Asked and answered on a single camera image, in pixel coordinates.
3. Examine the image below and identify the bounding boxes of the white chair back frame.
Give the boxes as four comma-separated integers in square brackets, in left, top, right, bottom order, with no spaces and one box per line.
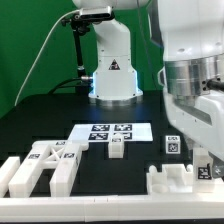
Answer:
[8,141,89,198]

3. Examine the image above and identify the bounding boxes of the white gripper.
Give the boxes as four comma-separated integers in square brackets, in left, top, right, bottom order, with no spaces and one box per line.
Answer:
[163,89,224,178]

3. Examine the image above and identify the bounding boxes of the white marker base plate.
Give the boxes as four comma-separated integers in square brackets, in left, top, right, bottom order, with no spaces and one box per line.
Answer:
[68,123,153,148]

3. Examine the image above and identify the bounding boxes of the white camera cable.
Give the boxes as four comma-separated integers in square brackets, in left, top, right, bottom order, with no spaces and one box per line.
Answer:
[14,9,81,107]

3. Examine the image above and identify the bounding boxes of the black camera on stand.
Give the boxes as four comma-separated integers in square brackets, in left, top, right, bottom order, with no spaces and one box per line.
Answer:
[74,6,113,22]

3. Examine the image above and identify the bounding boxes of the white small chair part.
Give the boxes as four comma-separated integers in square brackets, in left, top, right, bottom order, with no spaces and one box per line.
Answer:
[108,135,124,159]

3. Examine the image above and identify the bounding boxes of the black base cables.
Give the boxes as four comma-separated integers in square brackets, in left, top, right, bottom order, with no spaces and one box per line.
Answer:
[48,77,92,95]

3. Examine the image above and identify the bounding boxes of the white U-shaped fence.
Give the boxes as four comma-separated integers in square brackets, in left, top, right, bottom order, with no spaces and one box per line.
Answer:
[0,157,224,222]

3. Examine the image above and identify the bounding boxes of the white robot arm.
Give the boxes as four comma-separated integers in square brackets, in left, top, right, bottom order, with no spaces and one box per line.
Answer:
[72,0,224,178]

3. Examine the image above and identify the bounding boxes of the black camera stand pole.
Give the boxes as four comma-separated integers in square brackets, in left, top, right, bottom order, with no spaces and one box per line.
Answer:
[61,17,90,95]

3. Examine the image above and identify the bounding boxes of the white chair seat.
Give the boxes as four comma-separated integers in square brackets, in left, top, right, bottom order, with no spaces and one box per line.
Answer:
[146,164,194,194]

